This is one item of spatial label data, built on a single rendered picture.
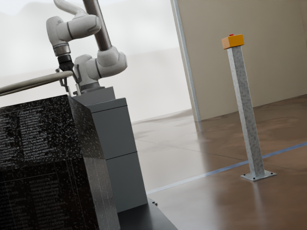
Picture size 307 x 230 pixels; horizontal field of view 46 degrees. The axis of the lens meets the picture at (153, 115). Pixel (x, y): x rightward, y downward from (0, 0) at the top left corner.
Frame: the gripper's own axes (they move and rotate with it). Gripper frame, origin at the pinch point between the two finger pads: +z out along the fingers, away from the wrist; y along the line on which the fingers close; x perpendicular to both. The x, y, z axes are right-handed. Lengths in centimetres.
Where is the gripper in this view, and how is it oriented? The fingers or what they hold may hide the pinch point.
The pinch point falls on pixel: (73, 91)
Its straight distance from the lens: 207.1
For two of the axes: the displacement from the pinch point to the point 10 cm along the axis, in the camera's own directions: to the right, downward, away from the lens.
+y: -8.5, 2.7, -4.4
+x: 4.5, -0.3, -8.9
